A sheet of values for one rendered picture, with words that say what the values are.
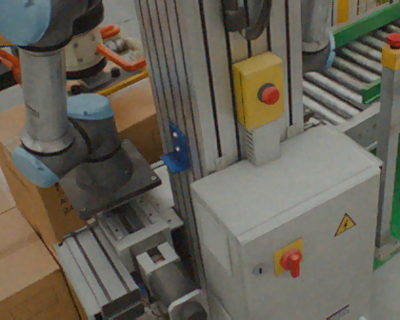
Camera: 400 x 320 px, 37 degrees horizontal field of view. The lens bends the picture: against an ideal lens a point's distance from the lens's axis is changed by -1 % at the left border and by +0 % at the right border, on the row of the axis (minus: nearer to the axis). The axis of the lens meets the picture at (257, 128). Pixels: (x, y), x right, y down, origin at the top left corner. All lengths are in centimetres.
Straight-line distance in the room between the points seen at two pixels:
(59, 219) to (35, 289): 27
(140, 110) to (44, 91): 79
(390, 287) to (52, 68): 181
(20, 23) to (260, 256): 60
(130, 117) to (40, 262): 58
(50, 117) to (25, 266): 95
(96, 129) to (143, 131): 54
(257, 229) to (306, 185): 15
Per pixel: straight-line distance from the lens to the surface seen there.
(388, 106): 225
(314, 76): 285
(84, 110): 145
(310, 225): 118
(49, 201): 192
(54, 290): 217
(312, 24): 155
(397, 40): 212
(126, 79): 192
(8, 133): 206
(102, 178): 153
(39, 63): 120
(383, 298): 258
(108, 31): 197
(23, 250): 222
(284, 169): 124
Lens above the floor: 203
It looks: 36 degrees down
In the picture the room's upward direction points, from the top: 4 degrees counter-clockwise
